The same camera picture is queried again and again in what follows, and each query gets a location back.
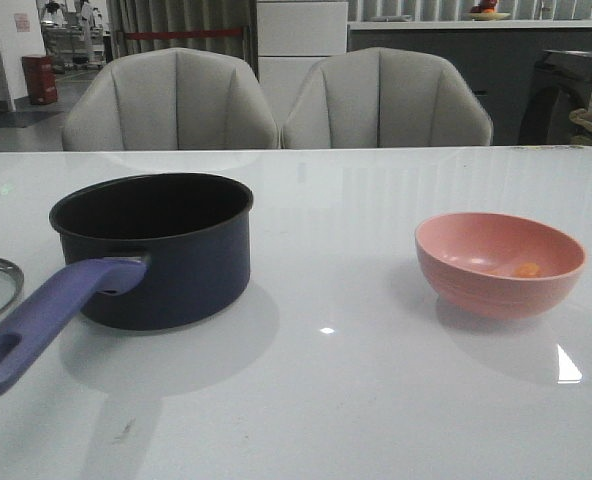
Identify orange ham pieces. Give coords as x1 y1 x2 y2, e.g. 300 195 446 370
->
488 262 542 278

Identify dark grey sideboard counter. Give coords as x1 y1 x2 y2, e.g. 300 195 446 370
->
348 20 592 145

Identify red bin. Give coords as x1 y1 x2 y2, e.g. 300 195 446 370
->
21 55 58 105

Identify grey chair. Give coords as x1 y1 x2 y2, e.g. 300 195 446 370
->
281 47 493 149
62 48 279 152

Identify red barrier tape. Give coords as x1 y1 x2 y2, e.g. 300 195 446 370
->
123 27 245 40

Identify white drawer cabinet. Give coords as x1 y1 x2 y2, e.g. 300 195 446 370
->
256 1 348 124

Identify pink bowl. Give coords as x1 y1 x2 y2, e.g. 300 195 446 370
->
415 212 587 320

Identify fruit plate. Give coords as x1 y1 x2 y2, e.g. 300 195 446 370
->
466 0 510 21

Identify grey chair left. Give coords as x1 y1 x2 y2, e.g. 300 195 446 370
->
62 48 279 152

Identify dark blue saucepan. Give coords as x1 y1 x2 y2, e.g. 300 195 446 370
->
0 173 253 396

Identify grey chair right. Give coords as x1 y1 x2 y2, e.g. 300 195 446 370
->
281 47 493 149

